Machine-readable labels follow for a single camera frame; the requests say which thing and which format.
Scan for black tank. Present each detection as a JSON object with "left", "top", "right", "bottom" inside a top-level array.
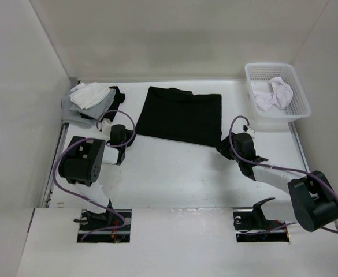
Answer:
[
  {"left": 136, "top": 87, "right": 222, "bottom": 147},
  {"left": 79, "top": 86, "right": 126, "bottom": 121}
]

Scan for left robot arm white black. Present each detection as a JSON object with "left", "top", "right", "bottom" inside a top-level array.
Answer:
[{"left": 54, "top": 124, "right": 136, "bottom": 230}]

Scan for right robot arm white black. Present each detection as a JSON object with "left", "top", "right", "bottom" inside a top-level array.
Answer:
[{"left": 216, "top": 133, "right": 338, "bottom": 232}]

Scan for folded black tank top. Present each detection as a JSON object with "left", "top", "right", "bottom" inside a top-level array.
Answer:
[{"left": 79, "top": 86, "right": 126, "bottom": 121}]

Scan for folded grey tank top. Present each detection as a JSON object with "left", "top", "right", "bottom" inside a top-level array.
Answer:
[{"left": 61, "top": 89, "right": 116, "bottom": 129}]

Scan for folded white tank top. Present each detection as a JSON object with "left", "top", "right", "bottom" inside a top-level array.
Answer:
[{"left": 69, "top": 82, "right": 110, "bottom": 110}]

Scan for white crumpled tank top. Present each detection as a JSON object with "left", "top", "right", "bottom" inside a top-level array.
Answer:
[{"left": 254, "top": 77, "right": 294, "bottom": 112}]

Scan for white plastic basket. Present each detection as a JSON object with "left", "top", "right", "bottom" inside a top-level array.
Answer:
[{"left": 244, "top": 63, "right": 311, "bottom": 123}]

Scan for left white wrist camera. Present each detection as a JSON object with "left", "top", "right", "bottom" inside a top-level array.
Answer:
[{"left": 97, "top": 119, "right": 112, "bottom": 136}]

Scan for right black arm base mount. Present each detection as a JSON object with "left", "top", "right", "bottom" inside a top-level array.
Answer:
[{"left": 233, "top": 197, "right": 289, "bottom": 243}]

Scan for left metal table rail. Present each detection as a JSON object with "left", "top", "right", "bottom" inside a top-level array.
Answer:
[{"left": 43, "top": 122, "right": 70, "bottom": 208}]

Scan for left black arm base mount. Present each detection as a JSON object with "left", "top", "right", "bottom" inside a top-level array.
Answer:
[{"left": 74, "top": 209, "right": 132, "bottom": 244}]

